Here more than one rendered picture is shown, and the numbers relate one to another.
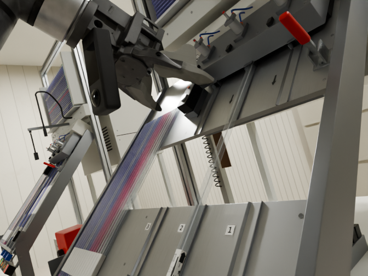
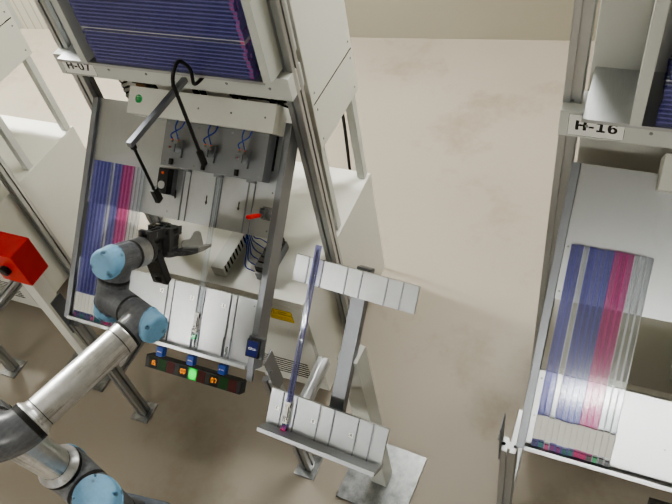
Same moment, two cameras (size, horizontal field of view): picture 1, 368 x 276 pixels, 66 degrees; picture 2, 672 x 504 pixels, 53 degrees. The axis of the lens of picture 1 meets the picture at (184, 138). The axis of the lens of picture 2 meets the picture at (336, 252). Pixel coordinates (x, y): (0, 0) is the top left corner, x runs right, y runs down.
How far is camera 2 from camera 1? 1.70 m
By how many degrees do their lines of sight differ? 54
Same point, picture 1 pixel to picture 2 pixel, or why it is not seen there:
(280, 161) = not seen: outside the picture
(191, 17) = (146, 77)
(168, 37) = (110, 73)
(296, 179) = not seen: outside the picture
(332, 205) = (265, 304)
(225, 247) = (222, 313)
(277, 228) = (245, 309)
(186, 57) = (197, 241)
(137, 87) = not seen: hidden behind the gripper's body
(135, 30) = (171, 241)
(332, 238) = (264, 315)
